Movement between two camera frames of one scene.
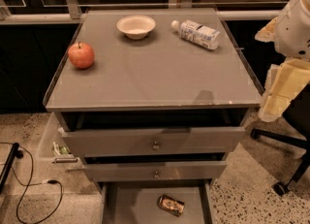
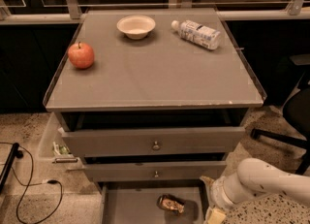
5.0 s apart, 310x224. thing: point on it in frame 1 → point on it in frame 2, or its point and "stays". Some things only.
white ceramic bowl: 136,27 stays
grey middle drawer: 156,171 stays
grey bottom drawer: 137,203 stays
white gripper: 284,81 → 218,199
